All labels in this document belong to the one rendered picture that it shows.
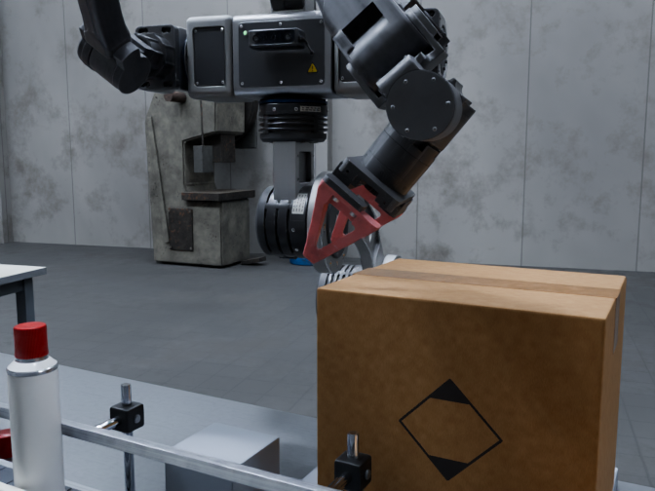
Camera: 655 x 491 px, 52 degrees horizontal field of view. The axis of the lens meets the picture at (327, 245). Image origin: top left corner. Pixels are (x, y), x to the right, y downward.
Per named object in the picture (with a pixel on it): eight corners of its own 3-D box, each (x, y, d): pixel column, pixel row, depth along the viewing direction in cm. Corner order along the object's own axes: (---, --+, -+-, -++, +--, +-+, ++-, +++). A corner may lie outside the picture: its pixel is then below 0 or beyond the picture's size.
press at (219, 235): (284, 257, 825) (282, 41, 790) (243, 274, 711) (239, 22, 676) (186, 252, 865) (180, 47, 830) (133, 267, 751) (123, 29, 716)
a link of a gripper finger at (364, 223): (273, 239, 63) (334, 161, 60) (298, 230, 70) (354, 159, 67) (327, 287, 62) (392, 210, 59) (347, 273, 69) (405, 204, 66)
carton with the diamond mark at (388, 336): (315, 514, 78) (315, 286, 75) (394, 437, 99) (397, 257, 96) (591, 593, 64) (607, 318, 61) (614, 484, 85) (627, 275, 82)
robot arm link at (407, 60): (418, 6, 65) (351, 67, 67) (395, -22, 54) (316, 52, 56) (496, 102, 64) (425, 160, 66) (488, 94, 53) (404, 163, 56)
